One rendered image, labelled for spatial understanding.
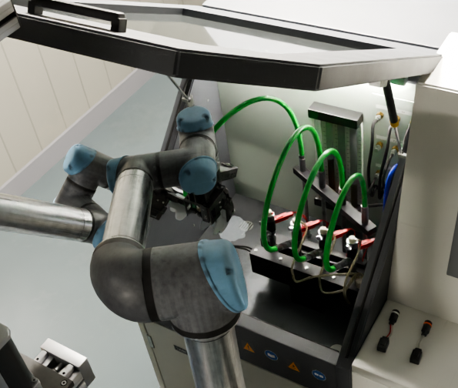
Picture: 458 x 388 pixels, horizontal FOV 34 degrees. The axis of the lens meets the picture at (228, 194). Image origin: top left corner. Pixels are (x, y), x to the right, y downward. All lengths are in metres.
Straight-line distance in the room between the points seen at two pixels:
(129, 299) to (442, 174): 0.84
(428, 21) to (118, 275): 1.13
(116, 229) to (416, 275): 0.86
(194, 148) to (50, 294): 2.10
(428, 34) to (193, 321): 1.04
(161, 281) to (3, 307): 2.45
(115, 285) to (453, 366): 0.95
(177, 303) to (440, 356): 0.88
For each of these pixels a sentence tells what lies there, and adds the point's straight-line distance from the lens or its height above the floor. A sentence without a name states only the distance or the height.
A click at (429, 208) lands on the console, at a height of 1.27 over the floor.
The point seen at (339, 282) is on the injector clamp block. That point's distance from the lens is 1.97.
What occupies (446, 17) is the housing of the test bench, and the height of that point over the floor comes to 1.50.
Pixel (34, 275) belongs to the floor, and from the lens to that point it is 3.60.
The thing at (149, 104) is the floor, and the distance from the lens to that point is 4.42.
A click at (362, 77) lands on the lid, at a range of 1.26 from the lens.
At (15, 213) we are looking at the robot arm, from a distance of 1.52.
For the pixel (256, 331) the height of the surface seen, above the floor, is 0.95.
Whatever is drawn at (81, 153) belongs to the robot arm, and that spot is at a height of 1.46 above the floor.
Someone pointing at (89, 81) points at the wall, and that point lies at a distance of 4.25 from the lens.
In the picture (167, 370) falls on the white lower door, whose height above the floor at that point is 0.53.
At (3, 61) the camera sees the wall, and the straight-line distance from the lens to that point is 3.78.
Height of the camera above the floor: 2.49
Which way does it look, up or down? 42 degrees down
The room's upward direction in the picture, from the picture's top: 10 degrees counter-clockwise
